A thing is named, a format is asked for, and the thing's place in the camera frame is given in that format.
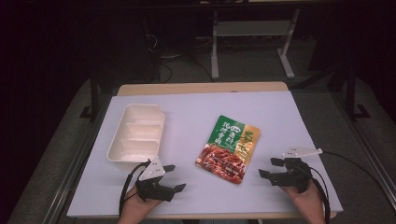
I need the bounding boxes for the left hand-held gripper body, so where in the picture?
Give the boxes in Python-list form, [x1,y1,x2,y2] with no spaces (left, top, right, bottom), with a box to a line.
[134,157,176,203]

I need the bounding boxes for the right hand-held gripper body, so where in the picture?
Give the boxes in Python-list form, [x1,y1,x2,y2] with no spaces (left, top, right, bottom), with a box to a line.
[270,146,324,194]

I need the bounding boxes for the white compartment tray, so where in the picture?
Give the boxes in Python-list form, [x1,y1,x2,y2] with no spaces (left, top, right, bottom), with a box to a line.
[106,103,166,172]

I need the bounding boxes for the green and red food packet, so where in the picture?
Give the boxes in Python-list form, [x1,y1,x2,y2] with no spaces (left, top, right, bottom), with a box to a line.
[194,114,262,185]

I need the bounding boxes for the person's left hand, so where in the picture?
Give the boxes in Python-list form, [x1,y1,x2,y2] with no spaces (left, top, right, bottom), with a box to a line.
[117,186,163,224]

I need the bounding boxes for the person's right hand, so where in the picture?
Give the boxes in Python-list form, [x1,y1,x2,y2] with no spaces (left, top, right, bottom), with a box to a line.
[279,180,328,224]

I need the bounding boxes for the white table cover board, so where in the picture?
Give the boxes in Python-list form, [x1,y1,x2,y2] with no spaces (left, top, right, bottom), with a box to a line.
[65,91,344,218]

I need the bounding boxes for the black metal stand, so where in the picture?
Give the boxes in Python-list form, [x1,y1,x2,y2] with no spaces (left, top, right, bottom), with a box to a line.
[78,70,101,121]
[343,64,372,121]

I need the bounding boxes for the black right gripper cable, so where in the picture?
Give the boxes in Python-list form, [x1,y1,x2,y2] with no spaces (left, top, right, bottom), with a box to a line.
[295,164,332,224]

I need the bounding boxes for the thin black cable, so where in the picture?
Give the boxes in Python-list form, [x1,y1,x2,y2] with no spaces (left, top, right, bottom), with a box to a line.
[321,150,396,204]

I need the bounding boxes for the aluminium rail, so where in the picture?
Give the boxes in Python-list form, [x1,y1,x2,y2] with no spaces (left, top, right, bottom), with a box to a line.
[329,92,396,203]
[41,92,114,224]

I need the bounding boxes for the white metal desk frame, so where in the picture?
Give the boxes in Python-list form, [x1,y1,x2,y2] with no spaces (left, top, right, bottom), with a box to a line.
[210,7,302,80]

